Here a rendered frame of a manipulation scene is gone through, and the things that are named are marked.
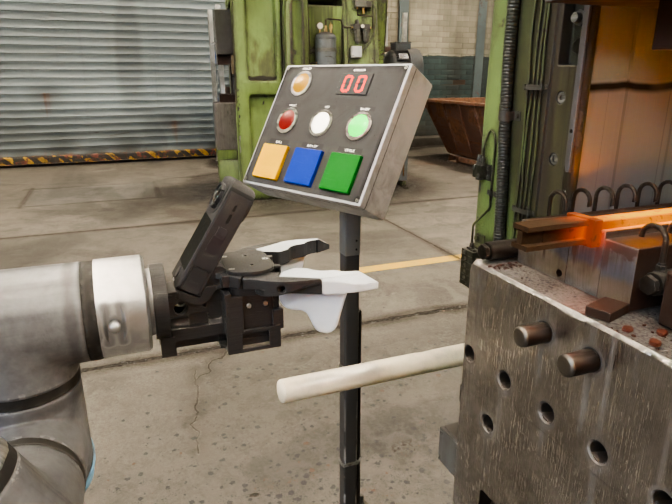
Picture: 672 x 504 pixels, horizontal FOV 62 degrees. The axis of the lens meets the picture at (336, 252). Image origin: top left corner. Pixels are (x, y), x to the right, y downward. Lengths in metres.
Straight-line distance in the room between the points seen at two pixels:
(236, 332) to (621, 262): 0.45
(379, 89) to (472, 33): 9.21
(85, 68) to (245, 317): 7.98
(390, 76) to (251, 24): 4.49
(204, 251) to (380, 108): 0.61
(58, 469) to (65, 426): 0.06
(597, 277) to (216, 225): 0.47
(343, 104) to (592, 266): 0.58
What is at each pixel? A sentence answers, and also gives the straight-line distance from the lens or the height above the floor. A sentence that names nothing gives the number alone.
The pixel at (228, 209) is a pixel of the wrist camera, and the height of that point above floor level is 1.06.
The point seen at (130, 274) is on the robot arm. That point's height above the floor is 1.02.
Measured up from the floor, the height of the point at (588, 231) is 1.00.
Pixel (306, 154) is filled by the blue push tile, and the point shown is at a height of 1.03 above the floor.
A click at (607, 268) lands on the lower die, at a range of 0.75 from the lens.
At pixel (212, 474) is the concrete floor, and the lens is 1.90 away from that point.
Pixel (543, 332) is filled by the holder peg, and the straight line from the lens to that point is 0.74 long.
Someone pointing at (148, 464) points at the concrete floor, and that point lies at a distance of 1.98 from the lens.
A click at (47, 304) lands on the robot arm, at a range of 0.51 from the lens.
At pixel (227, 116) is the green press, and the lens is 5.69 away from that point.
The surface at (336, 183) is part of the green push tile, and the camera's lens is 1.03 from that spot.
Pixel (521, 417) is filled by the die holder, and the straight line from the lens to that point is 0.84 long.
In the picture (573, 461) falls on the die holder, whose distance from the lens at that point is 0.78.
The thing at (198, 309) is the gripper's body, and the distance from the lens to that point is 0.54.
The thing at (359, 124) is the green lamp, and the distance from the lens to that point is 1.06.
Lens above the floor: 1.18
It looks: 18 degrees down
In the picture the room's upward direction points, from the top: straight up
